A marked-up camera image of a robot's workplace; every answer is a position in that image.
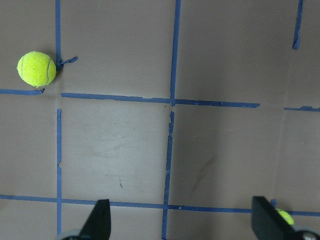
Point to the tennis ball near tape curl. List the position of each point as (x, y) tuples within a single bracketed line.
[(36, 69)]

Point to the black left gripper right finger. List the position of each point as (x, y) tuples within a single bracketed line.
[(267, 223)]

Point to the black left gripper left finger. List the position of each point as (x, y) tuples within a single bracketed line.
[(98, 224)]

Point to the tennis ball at table centre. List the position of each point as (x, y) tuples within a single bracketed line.
[(286, 216)]

